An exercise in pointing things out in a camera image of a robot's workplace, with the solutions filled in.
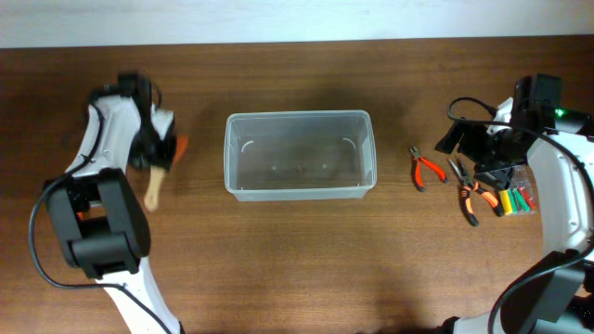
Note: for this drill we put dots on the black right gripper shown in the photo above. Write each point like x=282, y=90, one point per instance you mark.
x=497, y=175

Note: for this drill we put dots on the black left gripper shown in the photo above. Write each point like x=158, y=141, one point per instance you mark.
x=165, y=160

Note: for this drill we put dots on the wooden handle orange scraper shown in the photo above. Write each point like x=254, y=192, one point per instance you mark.
x=157, y=174

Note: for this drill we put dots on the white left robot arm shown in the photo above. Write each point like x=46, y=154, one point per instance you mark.
x=97, y=207

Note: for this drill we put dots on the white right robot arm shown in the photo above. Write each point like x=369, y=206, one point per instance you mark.
x=532, y=128

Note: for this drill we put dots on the orange black needle-nose pliers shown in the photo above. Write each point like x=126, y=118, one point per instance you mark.
x=467, y=186

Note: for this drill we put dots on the clear bag coloured tubes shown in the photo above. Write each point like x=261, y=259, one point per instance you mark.
x=516, y=193

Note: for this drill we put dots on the clear plastic storage box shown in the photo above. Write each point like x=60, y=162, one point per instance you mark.
x=300, y=155

